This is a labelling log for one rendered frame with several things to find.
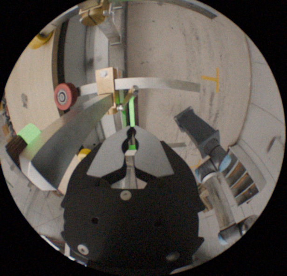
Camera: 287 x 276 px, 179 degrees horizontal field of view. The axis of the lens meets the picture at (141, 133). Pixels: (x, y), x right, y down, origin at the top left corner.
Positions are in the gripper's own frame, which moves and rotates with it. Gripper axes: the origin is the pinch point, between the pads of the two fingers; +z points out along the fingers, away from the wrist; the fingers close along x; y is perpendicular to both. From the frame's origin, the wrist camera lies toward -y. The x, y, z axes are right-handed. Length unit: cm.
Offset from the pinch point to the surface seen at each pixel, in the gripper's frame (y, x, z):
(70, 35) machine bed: -35, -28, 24
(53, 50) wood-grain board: -22.5, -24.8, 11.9
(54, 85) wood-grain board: -10.1, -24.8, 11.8
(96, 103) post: -2.9, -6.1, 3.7
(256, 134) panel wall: 46, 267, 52
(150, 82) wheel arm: -5.6, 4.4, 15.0
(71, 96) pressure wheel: -4.7, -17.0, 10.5
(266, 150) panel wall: 58, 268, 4
